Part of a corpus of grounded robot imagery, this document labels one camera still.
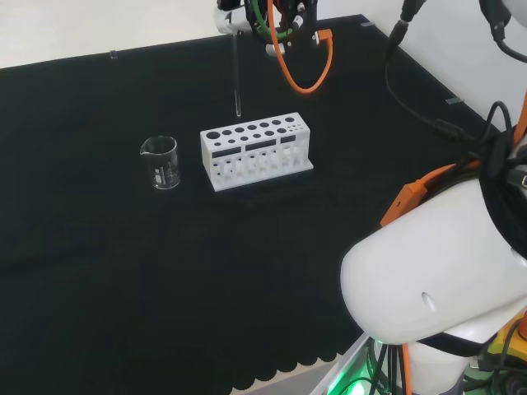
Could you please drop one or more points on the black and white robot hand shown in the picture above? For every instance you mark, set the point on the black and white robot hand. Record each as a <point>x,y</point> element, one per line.
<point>302,20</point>

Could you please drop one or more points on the clear glass rod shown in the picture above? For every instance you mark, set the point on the clear glass rod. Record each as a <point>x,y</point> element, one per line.
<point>236,74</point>

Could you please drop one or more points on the white test tube rack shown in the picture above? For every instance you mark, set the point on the white test tube rack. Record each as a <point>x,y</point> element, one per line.
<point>255,160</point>

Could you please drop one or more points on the clear glass beaker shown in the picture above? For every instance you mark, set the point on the clear glass beaker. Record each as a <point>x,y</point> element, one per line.
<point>164,173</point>

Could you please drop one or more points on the orange connector box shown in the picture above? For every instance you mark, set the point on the orange connector box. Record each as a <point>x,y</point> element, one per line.
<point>405,201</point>

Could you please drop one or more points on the black bench cloth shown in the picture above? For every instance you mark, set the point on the black bench cloth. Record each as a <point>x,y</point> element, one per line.
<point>123,267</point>

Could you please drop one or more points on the yellow stop button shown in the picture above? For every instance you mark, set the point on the yellow stop button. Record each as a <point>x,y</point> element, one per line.
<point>500,339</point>

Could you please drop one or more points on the silver base frame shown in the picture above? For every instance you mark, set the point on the silver base frame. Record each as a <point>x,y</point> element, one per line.
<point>350,362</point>

